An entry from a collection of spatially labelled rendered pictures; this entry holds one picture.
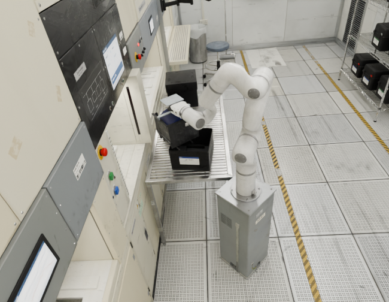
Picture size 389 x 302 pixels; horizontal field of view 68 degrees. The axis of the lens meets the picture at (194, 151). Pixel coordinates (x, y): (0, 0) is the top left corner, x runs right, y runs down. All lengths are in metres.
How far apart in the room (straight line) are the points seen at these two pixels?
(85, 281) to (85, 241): 0.19
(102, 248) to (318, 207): 1.99
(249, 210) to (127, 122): 1.02
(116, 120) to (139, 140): 0.22
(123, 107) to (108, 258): 0.99
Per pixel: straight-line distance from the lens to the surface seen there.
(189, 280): 2.42
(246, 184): 1.77
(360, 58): 4.75
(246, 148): 1.55
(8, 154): 0.86
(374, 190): 3.23
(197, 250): 2.54
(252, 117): 1.47
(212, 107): 1.57
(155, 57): 3.43
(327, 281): 2.50
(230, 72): 1.41
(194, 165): 2.01
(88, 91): 1.32
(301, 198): 2.94
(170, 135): 1.83
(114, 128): 2.17
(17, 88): 0.92
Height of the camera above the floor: 2.14
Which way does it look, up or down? 38 degrees down
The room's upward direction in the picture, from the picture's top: 7 degrees counter-clockwise
